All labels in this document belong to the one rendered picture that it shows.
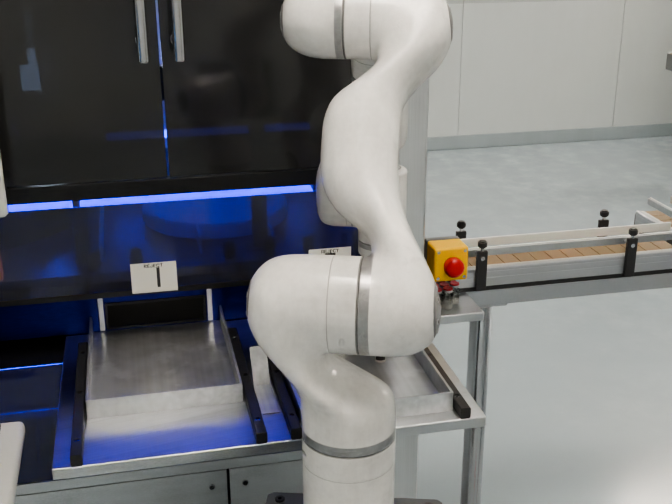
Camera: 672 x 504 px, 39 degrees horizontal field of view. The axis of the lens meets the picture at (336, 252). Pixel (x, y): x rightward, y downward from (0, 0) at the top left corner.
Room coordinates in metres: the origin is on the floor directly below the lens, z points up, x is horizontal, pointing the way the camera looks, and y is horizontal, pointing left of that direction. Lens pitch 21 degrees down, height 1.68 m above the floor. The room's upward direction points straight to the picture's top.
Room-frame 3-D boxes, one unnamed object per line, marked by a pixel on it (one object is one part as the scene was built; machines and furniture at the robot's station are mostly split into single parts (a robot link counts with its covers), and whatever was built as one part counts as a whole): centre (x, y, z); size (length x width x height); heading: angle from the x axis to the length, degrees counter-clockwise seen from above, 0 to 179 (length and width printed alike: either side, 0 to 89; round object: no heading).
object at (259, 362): (1.45, 0.13, 0.91); 0.14 x 0.03 x 0.06; 13
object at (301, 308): (1.05, 0.02, 1.16); 0.19 x 0.12 x 0.24; 83
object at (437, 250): (1.80, -0.23, 0.99); 0.08 x 0.07 x 0.07; 13
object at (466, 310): (1.84, -0.23, 0.87); 0.14 x 0.13 x 0.02; 13
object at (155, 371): (1.56, 0.32, 0.90); 0.34 x 0.26 x 0.04; 13
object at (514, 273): (2.00, -0.47, 0.92); 0.69 x 0.16 x 0.16; 103
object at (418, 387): (1.52, -0.03, 0.90); 0.34 x 0.26 x 0.04; 13
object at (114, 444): (1.53, 0.14, 0.87); 0.70 x 0.48 x 0.02; 103
